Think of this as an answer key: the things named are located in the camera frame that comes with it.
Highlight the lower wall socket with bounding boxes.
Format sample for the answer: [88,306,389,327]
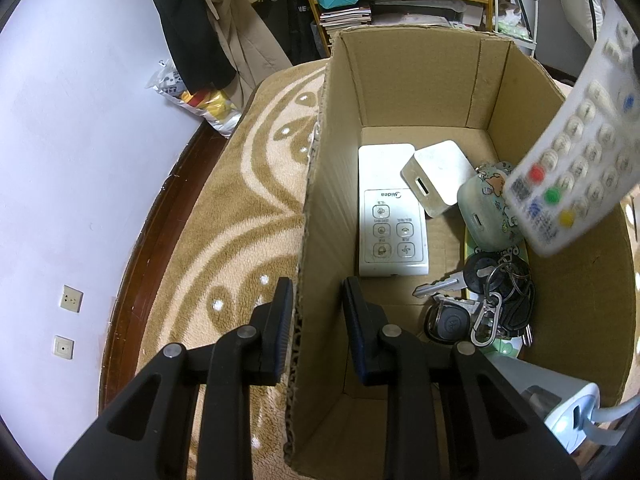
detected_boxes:
[53,335,75,360]

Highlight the silver cartoon earbud case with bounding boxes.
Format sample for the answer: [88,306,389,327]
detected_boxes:
[457,162,524,252]

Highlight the beige patterned blanket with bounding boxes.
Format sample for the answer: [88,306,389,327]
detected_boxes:
[134,58,640,480]

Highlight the white trolley cart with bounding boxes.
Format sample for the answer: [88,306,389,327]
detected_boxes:
[492,0,539,58]

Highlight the wall socket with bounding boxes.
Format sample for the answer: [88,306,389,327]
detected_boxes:
[60,285,84,313]
[53,335,75,360]

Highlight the white TV remote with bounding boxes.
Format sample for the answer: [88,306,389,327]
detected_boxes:
[503,4,639,257]

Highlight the plastic snack bag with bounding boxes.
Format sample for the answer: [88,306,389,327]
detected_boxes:
[146,58,241,139]

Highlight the light blue device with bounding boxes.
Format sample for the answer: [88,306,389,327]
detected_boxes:
[487,352,639,453]

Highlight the beige trench coat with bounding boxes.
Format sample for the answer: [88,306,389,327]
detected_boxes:
[204,0,292,110]

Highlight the stack of books right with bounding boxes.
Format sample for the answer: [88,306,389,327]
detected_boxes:
[369,0,485,28]

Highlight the upper wall socket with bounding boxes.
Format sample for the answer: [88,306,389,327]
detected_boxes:
[60,285,84,313]

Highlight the white Midea remote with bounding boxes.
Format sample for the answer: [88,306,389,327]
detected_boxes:
[358,143,428,278]

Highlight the stack of books left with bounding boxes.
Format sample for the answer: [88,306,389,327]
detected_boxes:
[320,6,371,44]

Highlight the white square charger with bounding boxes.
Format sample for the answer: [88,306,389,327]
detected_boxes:
[400,140,476,218]

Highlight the stack of books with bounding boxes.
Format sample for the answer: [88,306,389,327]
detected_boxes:
[369,0,485,28]
[320,6,371,44]

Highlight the black hanging coat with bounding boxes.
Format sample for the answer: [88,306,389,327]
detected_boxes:
[153,0,236,93]

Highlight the black key bunch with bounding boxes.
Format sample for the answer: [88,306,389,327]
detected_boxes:
[412,252,537,348]

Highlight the cardboard box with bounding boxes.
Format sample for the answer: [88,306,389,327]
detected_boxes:
[285,26,639,479]

